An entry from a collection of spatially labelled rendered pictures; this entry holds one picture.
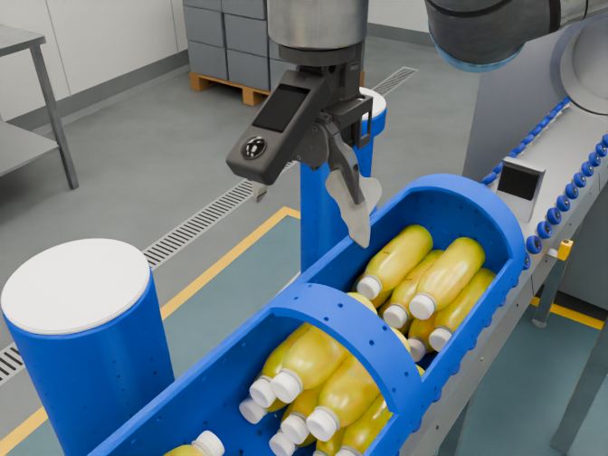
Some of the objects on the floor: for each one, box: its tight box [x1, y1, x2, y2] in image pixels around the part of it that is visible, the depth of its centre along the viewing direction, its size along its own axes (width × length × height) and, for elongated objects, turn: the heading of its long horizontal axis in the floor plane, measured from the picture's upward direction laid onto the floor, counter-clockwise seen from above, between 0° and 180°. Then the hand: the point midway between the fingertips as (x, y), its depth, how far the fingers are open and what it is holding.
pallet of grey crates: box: [182, 0, 366, 106], centre depth 427 cm, size 120×80×119 cm
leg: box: [437, 386, 478, 456], centre depth 161 cm, size 6×6×63 cm
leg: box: [532, 217, 584, 328], centre depth 224 cm, size 6×6×63 cm
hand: (304, 227), depth 61 cm, fingers open, 14 cm apart
